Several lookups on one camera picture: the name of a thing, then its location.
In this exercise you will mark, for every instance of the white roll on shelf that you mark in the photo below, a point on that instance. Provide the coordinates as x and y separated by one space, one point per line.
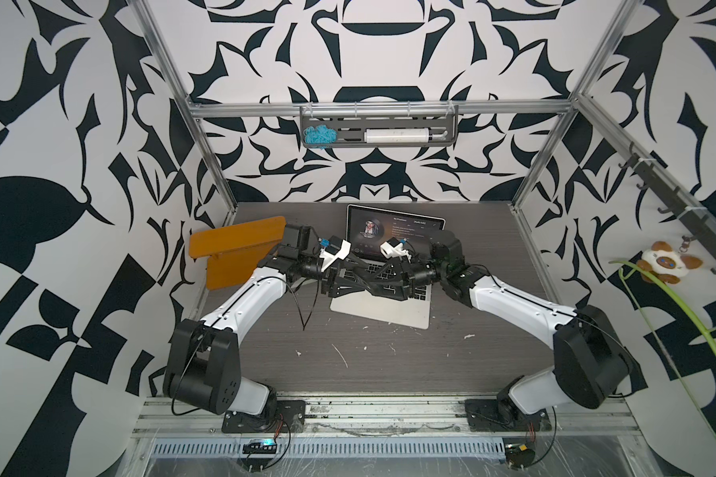
397 136

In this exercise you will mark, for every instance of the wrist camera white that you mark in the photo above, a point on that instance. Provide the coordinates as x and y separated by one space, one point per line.
394 248
331 250

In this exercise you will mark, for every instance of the brown white plush toy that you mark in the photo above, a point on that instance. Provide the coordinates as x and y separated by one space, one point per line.
668 265

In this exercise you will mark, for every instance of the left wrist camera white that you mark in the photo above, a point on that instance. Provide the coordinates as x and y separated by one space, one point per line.
331 250

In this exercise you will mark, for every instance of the orange board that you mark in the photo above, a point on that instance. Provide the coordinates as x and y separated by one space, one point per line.
235 267
266 232

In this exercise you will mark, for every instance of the green hoop tube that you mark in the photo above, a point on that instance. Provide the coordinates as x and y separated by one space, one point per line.
625 272

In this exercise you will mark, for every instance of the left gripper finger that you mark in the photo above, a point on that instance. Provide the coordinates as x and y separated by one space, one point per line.
343 287
367 267

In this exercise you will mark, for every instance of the left controller board green LED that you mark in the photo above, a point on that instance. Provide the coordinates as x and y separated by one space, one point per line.
266 446

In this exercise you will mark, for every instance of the orange upper board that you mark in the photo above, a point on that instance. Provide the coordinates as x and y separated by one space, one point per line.
266 232

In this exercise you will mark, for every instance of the grey wall shelf rack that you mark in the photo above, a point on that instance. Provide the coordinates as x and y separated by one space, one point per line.
351 121

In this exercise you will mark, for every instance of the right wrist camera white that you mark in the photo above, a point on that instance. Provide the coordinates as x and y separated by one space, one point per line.
394 248

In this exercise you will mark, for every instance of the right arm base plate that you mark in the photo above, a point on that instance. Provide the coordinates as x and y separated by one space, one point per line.
489 417

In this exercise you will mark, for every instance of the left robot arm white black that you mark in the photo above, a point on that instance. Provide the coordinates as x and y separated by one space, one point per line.
204 365

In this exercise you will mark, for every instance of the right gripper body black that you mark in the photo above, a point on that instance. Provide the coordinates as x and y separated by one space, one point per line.
422 273

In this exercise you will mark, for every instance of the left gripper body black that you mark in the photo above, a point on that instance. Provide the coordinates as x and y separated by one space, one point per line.
334 277

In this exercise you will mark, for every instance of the teal scrubber ball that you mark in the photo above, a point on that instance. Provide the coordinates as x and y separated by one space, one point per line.
320 136

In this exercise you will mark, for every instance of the right round black controller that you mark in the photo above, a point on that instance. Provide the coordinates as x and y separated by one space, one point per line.
518 456

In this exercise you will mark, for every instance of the orange lower board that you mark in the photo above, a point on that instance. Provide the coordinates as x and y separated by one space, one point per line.
235 267

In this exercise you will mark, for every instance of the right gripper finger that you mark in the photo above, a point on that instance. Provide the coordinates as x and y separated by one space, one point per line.
389 270
392 291

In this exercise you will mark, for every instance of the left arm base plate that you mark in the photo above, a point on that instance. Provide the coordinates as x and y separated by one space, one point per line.
291 411

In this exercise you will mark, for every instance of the black hook rail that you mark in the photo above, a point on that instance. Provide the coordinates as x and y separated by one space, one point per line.
675 201

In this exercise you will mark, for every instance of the silver laptop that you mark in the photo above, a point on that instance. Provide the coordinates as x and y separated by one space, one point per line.
376 236

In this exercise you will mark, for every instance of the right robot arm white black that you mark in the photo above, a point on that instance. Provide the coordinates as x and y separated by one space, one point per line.
589 361

